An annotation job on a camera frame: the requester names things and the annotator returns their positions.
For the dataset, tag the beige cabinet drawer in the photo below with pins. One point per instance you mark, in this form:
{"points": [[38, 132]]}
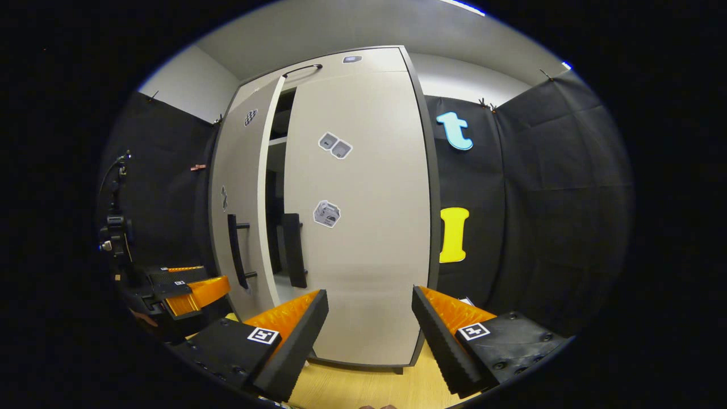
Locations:
{"points": [[352, 71]]}

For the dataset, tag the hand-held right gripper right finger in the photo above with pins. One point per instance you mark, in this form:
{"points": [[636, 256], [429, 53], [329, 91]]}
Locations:
{"points": [[437, 346]]}

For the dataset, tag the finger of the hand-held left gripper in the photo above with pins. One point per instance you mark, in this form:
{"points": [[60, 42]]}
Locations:
{"points": [[170, 275], [173, 291]]}

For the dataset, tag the white cabinet door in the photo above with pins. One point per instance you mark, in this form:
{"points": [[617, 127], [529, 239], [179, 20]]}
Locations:
{"points": [[369, 227], [244, 170]]}

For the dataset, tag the white cabinet shelf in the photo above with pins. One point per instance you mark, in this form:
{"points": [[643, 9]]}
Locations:
{"points": [[277, 141]]}

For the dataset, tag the small white box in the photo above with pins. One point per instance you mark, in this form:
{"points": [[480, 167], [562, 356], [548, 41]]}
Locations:
{"points": [[467, 301]]}

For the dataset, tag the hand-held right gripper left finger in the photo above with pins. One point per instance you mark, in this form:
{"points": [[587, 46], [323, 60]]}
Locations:
{"points": [[301, 341]]}

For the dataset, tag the grey cabinet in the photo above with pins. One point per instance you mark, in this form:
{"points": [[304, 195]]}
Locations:
{"points": [[275, 187]]}

